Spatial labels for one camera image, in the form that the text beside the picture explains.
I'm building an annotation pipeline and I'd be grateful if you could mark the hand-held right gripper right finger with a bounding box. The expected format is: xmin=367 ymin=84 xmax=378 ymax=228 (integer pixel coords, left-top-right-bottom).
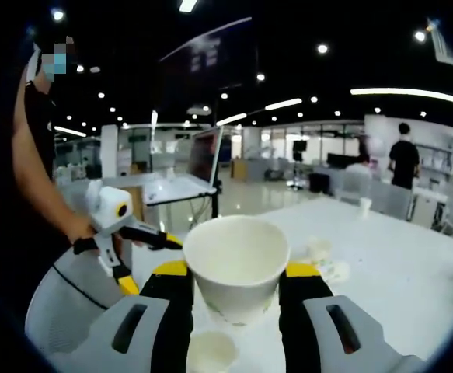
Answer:
xmin=278 ymin=262 xmax=425 ymax=373

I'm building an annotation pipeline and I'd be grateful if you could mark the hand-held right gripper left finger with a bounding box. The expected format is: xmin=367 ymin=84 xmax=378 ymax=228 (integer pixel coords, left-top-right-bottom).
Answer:
xmin=51 ymin=260 xmax=194 ymax=373

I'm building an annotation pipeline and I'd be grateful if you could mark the white printed paper cup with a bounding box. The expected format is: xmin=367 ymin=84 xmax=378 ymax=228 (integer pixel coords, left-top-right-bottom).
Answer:
xmin=186 ymin=329 xmax=238 ymax=373
xmin=306 ymin=237 xmax=334 ymax=265
xmin=182 ymin=215 xmax=291 ymax=327
xmin=319 ymin=259 xmax=351 ymax=284

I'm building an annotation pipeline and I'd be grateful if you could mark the person's left hand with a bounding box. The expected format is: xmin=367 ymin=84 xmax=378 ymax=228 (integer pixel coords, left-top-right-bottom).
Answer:
xmin=68 ymin=224 xmax=99 ymax=256

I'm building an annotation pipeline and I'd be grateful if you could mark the grey mesh office chair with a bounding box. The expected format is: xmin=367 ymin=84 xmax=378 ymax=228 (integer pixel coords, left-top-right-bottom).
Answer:
xmin=369 ymin=180 xmax=413 ymax=221
xmin=24 ymin=248 xmax=141 ymax=357
xmin=336 ymin=173 xmax=373 ymax=207

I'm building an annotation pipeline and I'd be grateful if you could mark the person's dark clothing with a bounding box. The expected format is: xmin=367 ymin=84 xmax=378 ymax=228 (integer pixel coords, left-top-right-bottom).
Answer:
xmin=23 ymin=79 xmax=58 ymax=182

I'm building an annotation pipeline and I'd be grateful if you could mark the cardboard box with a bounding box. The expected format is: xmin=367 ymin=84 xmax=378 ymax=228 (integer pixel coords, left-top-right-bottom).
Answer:
xmin=229 ymin=158 xmax=247 ymax=180

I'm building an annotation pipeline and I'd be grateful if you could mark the black screen on stand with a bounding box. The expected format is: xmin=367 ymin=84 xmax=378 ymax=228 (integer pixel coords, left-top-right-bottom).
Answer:
xmin=291 ymin=139 xmax=308 ymax=192

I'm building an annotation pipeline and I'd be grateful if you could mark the white low cabinet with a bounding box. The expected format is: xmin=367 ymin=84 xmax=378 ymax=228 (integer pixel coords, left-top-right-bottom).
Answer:
xmin=412 ymin=186 xmax=451 ymax=226

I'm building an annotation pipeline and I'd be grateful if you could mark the curved ceiling light strip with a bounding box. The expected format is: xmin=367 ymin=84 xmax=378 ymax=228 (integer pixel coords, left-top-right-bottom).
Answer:
xmin=349 ymin=87 xmax=453 ymax=112

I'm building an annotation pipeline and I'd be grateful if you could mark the group of round ceiling lights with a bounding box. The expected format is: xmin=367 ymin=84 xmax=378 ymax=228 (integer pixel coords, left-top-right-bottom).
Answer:
xmin=51 ymin=7 xmax=453 ymax=129

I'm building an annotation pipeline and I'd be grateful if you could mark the ceiling air conditioner unit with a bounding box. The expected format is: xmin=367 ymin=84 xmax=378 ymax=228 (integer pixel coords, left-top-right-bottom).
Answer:
xmin=427 ymin=17 xmax=453 ymax=73

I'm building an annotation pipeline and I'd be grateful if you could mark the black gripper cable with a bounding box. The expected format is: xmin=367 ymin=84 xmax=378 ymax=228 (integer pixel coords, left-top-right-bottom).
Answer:
xmin=51 ymin=266 xmax=109 ymax=311

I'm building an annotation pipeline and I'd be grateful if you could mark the white wall shelf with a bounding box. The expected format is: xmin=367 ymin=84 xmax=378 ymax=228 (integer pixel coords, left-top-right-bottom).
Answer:
xmin=414 ymin=141 xmax=453 ymax=178

